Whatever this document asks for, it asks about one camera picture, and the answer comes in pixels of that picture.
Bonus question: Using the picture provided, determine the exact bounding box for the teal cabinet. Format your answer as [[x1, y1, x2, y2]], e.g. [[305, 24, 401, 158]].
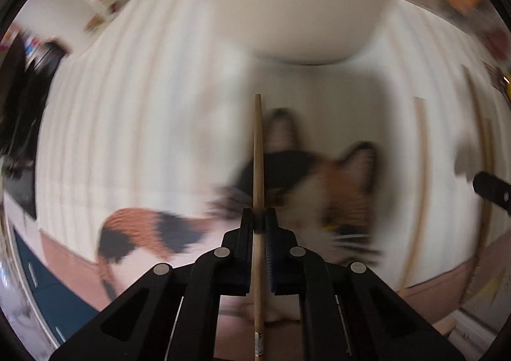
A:
[[11, 221, 101, 346]]

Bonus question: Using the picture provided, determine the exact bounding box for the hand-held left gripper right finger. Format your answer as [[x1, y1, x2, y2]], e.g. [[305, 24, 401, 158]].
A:
[[259, 207, 466, 361]]

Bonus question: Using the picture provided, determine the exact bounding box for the striped cat print tablecloth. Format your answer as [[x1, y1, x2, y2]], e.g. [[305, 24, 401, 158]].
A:
[[36, 0, 511, 346]]

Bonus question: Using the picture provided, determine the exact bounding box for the light bamboo chopstick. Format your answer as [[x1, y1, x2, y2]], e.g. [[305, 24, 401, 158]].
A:
[[251, 94, 266, 356]]

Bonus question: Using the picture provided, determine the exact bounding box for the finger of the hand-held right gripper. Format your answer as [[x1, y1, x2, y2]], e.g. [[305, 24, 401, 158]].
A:
[[472, 171, 511, 216]]

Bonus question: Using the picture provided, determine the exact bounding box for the brown card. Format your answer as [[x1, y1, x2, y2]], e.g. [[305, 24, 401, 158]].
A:
[[482, 61, 506, 91]]

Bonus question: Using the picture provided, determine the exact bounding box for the white bowl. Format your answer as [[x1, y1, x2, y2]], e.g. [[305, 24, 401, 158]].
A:
[[200, 0, 396, 66]]

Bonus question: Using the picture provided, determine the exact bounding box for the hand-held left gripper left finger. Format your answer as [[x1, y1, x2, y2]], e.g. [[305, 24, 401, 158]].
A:
[[48, 207, 256, 361]]

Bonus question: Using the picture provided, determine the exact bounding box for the row of chopsticks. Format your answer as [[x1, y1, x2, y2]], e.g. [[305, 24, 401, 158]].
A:
[[401, 65, 496, 302]]

